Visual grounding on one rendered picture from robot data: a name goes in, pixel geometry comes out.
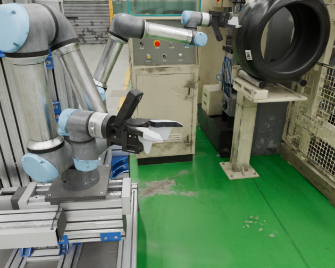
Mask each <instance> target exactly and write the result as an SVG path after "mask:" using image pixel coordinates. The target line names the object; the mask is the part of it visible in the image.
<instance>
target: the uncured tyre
mask: <svg viewBox="0 0 335 268"><path fill-rule="evenodd" d="M283 7H285V8H286V9H287V10H288V11H289V12H290V13H291V15H292V18H293V20H294V26H295V30H294V36H293V39H292V42H291V44H290V46H289V48H288V49H287V50H286V52H285V53H284V54H283V55H282V56H280V57H279V58H278V59H276V60H274V61H272V62H269V63H266V62H265V61H264V59H263V56H262V52H261V39H262V34H263V31H264V28H265V26H266V24H267V23H268V21H269V20H270V18H271V17H272V16H273V15H274V14H275V13H276V12H277V11H278V10H280V9H282V8H283ZM237 17H238V24H239V25H240V26H241V27H240V28H233V30H232V39H231V41H232V50H233V53H234V56H235V58H236V60H237V62H238V64H239V65H240V66H241V67H242V68H243V69H244V70H245V71H246V72H247V73H249V74H251V75H253V76H254V77H256V78H258V79H260V80H262V81H265V82H268V83H287V82H291V81H294V80H296V79H298V78H300V77H302V76H303V75H305V74H306V73H307V72H309V71H310V70H311V69H312V68H313V67H314V66H315V65H316V64H317V62H318V61H319V60H320V58H321V57H322V55H323V53H324V51H325V49H326V46H327V44H328V41H329V37H330V30H331V22H330V15H329V11H328V8H327V6H326V4H325V3H324V1H323V0H250V1H249V2H248V3H247V4H246V5H245V6H244V7H243V8H242V10H241V11H240V13H239V14H238V16H237ZM245 50H250V52H251V56H252V60H247V58H246V53H245Z"/></svg>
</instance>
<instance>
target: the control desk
mask: <svg viewBox="0 0 335 268"><path fill-rule="evenodd" d="M135 17H137V18H140V19H145V21H146V22H150V23H155V24H161V25H165V26H170V27H176V28H181V29H184V27H185V25H183V24H182V23H181V16H135ZM199 49H200V47H197V46H194V47H186V46H183V44H182V43H175V42H171V41H165V40H158V39H152V38H146V37H144V38H143V39H139V38H129V41H128V60H129V78H130V90H133V89H139V90H140V91H141V92H143V93H144V94H143V96H142V98H141V101H140V102H139V103H138V105H137V107H136V109H135V111H134V113H133V115H132V118H133V119H134V118H143V119H162V120H170V121H177V122H179V123H181V124H182V125H183V127H172V129H171V132H170V135H169V137H168V139H167V140H164V142H163V143H161V142H156V141H153V143H152V147H151V150H150V153H149V154H146V153H145V150H143V151H142V152H139V154H135V156H136V159H137V165H138V166H140V165H152V164H164V163H177V162H190V161H193V154H194V153H195V138H196V115H197V93H198V69H199Z"/></svg>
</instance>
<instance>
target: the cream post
mask: <svg viewBox="0 0 335 268"><path fill-rule="evenodd" d="M268 28H269V21H268V23H267V24H266V26H265V28H264V31H263V34H262V39H261V52H262V56H263V58H264V54H265V47H266V40H267V32H268ZM256 111H257V103H253V102H251V101H250V100H249V99H248V98H246V97H245V96H243V95H242V94H241V93H239V92H237V102H236V112H235V117H234V127H233V137H232V147H231V157H230V163H232V170H233V171H234V172H235V173H236V172H241V168H242V166H243V167H244V172H246V171H248V167H249V160H250V152H251V148H252V141H253V133H254V126H255V118H256Z"/></svg>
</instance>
